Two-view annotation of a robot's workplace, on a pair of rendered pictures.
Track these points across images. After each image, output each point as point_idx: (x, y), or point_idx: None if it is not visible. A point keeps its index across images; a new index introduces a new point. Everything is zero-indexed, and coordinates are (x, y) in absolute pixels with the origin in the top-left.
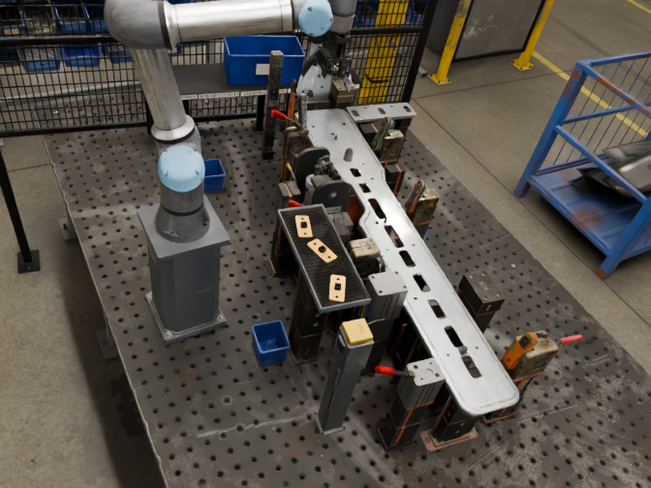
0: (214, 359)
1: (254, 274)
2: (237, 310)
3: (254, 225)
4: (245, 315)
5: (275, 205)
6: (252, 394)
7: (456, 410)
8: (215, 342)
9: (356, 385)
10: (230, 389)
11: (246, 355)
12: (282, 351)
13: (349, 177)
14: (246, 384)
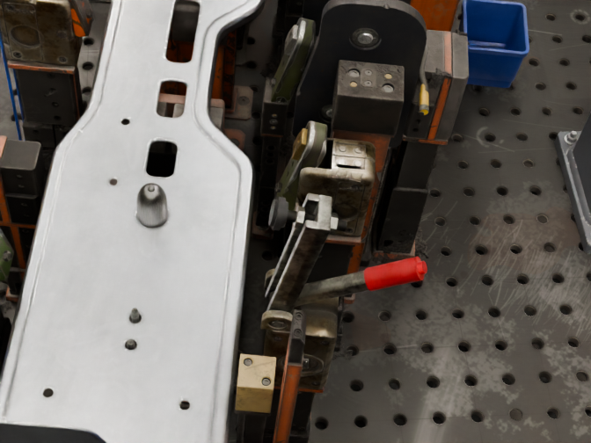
0: (590, 83)
1: (459, 235)
2: (521, 162)
3: (412, 388)
4: (507, 147)
5: (452, 128)
6: (533, 10)
7: None
8: (582, 113)
9: None
10: (571, 29)
11: (527, 71)
12: (475, 10)
13: (196, 142)
14: (540, 27)
